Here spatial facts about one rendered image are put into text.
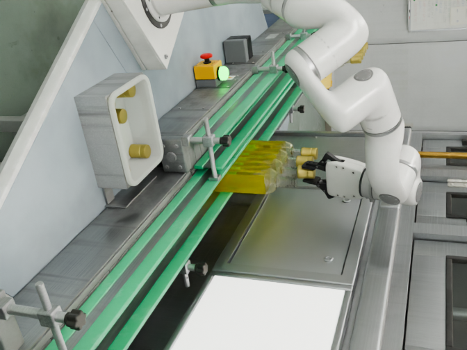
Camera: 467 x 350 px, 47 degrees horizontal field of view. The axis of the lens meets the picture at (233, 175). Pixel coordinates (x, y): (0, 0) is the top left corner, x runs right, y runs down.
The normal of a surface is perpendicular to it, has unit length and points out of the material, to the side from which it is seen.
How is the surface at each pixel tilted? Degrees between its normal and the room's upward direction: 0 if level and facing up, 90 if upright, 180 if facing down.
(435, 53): 90
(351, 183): 105
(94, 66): 0
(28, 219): 0
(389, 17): 90
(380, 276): 90
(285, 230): 90
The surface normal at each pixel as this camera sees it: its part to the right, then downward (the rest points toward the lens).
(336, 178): -0.62, 0.41
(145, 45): -0.22, 0.84
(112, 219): -0.13, -0.89
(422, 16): -0.33, 0.46
